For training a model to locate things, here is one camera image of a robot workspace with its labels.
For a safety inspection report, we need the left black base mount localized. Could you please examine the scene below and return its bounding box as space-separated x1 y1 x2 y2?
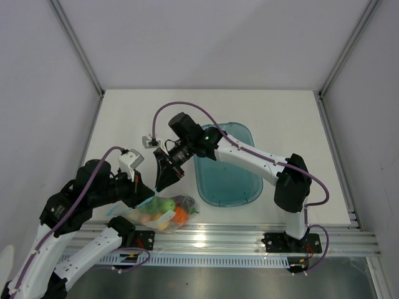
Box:
133 230 155 251

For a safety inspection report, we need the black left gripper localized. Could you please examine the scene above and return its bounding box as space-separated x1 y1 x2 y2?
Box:
92 166 155 208

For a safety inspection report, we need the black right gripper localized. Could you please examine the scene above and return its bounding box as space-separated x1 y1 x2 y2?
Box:
153 138 195 194

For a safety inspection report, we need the light green cucumber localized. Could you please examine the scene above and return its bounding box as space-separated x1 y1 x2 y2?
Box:
160 198 176 213

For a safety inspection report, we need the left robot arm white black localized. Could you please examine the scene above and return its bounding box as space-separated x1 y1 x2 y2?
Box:
1 151 154 298

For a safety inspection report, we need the green bell pepper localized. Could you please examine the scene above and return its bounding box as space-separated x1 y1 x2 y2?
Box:
138 198 161 215

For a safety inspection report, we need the clear zip top bag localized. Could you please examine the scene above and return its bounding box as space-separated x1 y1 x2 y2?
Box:
106 192 200 233

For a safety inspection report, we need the white slotted cable duct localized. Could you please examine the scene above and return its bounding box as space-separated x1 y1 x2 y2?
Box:
95 253 295 268

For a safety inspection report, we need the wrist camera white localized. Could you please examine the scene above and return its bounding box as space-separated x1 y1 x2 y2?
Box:
118 149 144 181
142 135 164 149

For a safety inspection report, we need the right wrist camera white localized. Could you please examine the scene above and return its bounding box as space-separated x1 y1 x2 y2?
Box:
142 135 164 149

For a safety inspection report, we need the white egg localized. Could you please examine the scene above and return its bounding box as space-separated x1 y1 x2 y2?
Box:
123 209 140 223

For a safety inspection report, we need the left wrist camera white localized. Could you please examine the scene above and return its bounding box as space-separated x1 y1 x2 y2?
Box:
118 149 144 181

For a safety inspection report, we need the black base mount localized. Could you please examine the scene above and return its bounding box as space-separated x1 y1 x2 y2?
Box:
133 230 155 251
261 232 322 254

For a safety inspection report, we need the yellow small pumpkin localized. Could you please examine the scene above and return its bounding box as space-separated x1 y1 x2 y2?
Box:
156 221 170 231

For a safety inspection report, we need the pink egg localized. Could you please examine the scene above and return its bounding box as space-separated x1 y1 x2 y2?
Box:
138 213 152 224

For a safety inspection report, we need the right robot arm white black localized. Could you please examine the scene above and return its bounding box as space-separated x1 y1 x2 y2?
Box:
153 113 312 252

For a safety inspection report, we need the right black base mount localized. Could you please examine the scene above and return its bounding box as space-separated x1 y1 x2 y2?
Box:
261 232 322 254

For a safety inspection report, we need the purple eggplant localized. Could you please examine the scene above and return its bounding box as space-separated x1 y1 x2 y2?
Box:
173 195 195 211

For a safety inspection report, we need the aluminium mounting rail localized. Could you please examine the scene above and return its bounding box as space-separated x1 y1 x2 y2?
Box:
42 221 383 258

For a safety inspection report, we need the dark green chili pepper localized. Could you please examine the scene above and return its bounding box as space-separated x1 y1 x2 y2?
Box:
188 207 199 215

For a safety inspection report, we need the teal plastic tray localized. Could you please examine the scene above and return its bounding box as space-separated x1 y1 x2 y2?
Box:
193 121 264 207

